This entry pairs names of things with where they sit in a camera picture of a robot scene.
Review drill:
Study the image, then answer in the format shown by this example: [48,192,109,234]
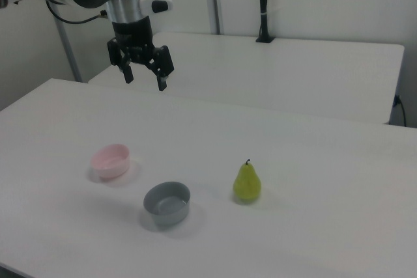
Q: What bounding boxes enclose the pink plastic bowl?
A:
[90,143,131,180]

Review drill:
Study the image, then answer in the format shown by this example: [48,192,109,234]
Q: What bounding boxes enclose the white side table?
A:
[87,32,405,125]

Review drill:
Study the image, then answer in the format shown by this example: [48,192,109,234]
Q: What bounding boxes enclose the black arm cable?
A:
[44,0,109,26]

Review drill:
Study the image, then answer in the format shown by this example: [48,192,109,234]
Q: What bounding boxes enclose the black power cable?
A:
[393,94,407,128]

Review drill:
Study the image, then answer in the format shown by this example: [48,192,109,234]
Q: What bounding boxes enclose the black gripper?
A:
[107,17,175,92]

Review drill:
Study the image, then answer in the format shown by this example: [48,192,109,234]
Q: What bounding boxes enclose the grey plastic bowl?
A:
[143,180,192,226]

